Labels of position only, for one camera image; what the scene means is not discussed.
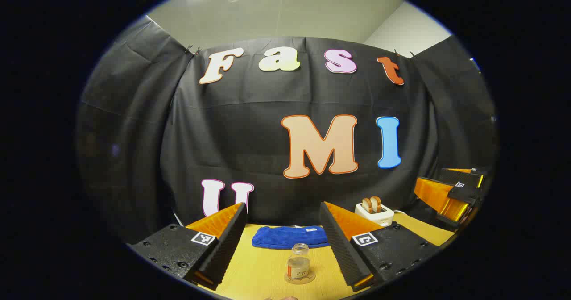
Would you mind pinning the round cork coaster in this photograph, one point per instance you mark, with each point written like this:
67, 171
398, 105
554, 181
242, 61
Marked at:
287, 279

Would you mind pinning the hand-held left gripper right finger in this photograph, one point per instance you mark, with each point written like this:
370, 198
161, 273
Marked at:
343, 246

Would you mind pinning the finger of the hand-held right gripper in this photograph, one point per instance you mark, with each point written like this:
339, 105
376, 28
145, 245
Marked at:
464, 175
439, 197

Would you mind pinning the white toaster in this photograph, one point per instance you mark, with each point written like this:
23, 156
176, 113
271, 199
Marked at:
379, 218

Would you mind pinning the blue towel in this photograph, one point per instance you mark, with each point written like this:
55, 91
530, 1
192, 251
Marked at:
276, 237

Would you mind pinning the black backdrop cloth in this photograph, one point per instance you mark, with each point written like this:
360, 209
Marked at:
250, 126

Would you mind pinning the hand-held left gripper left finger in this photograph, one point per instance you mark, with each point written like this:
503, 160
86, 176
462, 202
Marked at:
225, 244

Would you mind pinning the clear plastic water bottle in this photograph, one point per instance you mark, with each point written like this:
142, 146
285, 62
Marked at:
299, 264

